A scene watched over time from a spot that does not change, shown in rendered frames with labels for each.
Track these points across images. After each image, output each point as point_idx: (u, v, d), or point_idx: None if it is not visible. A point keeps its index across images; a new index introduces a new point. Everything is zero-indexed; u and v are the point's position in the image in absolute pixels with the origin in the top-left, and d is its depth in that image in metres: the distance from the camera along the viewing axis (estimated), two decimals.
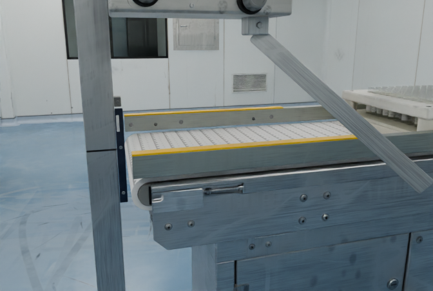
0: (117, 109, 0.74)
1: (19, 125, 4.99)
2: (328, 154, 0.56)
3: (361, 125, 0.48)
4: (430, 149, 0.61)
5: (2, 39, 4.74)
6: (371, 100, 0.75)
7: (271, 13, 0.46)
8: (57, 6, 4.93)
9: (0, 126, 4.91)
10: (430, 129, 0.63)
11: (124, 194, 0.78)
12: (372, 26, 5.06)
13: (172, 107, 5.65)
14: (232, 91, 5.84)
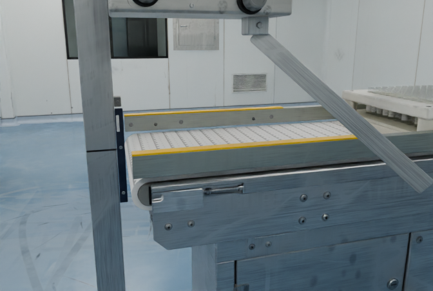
0: (117, 109, 0.74)
1: (19, 125, 4.99)
2: (328, 154, 0.56)
3: (361, 125, 0.48)
4: (430, 149, 0.61)
5: (2, 39, 4.74)
6: (371, 100, 0.75)
7: (271, 13, 0.46)
8: (57, 6, 4.93)
9: (0, 126, 4.91)
10: (430, 129, 0.63)
11: (124, 194, 0.78)
12: (372, 26, 5.06)
13: (172, 107, 5.65)
14: (232, 91, 5.84)
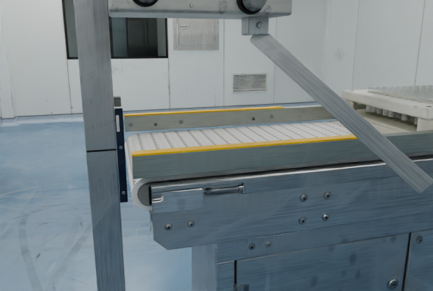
0: (117, 109, 0.74)
1: (19, 125, 4.99)
2: (328, 154, 0.56)
3: (361, 125, 0.48)
4: (430, 149, 0.61)
5: (2, 39, 4.74)
6: (371, 100, 0.75)
7: (271, 13, 0.46)
8: (57, 6, 4.93)
9: (0, 126, 4.91)
10: (430, 129, 0.63)
11: (124, 194, 0.78)
12: (372, 26, 5.06)
13: (172, 107, 5.65)
14: (232, 91, 5.84)
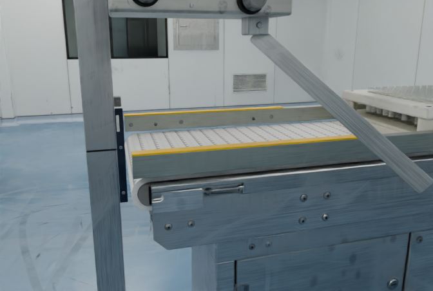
0: (117, 109, 0.74)
1: (19, 125, 4.99)
2: (328, 154, 0.56)
3: (361, 125, 0.48)
4: (430, 149, 0.61)
5: (2, 39, 4.74)
6: (371, 100, 0.75)
7: (271, 13, 0.46)
8: (57, 6, 4.93)
9: (0, 126, 4.91)
10: (430, 129, 0.63)
11: (124, 194, 0.78)
12: (372, 26, 5.06)
13: (172, 107, 5.65)
14: (232, 91, 5.84)
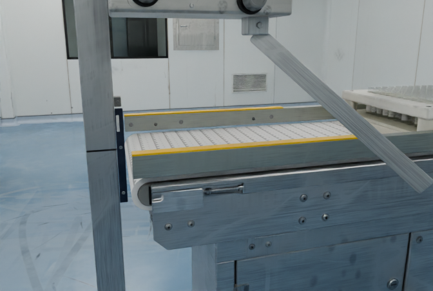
0: (117, 109, 0.74)
1: (19, 125, 4.99)
2: (328, 154, 0.56)
3: (361, 125, 0.48)
4: (430, 149, 0.61)
5: (2, 39, 4.74)
6: (371, 100, 0.75)
7: (271, 13, 0.46)
8: (57, 6, 4.93)
9: (0, 126, 4.91)
10: (430, 129, 0.63)
11: (124, 194, 0.78)
12: (372, 26, 5.06)
13: (172, 107, 5.65)
14: (232, 91, 5.84)
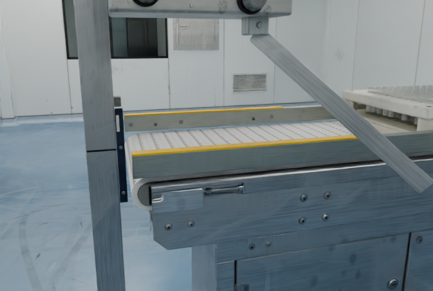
0: (117, 109, 0.74)
1: (19, 125, 4.99)
2: (328, 154, 0.56)
3: (361, 125, 0.48)
4: (430, 149, 0.61)
5: (2, 39, 4.74)
6: (371, 100, 0.75)
7: (271, 13, 0.46)
8: (57, 6, 4.93)
9: (0, 126, 4.91)
10: (430, 129, 0.63)
11: (124, 194, 0.78)
12: (372, 26, 5.06)
13: (172, 107, 5.65)
14: (232, 91, 5.84)
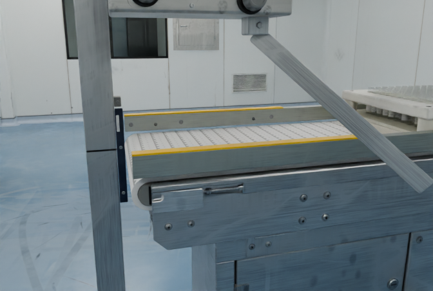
0: (117, 109, 0.74)
1: (19, 125, 4.99)
2: (328, 154, 0.56)
3: (361, 125, 0.48)
4: (430, 149, 0.61)
5: (2, 39, 4.74)
6: (371, 100, 0.75)
7: (271, 13, 0.46)
8: (57, 6, 4.93)
9: (0, 126, 4.91)
10: (430, 129, 0.63)
11: (124, 194, 0.78)
12: (372, 26, 5.06)
13: (172, 107, 5.65)
14: (232, 91, 5.84)
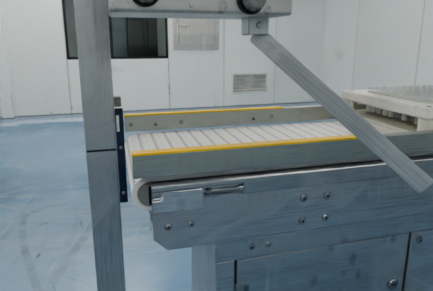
0: (117, 109, 0.74)
1: (19, 125, 4.99)
2: (328, 154, 0.56)
3: (361, 125, 0.48)
4: (430, 149, 0.61)
5: (2, 39, 4.74)
6: (371, 100, 0.75)
7: (271, 13, 0.46)
8: (57, 6, 4.93)
9: (0, 126, 4.91)
10: (430, 129, 0.63)
11: (124, 194, 0.78)
12: (372, 26, 5.06)
13: (172, 107, 5.65)
14: (232, 91, 5.84)
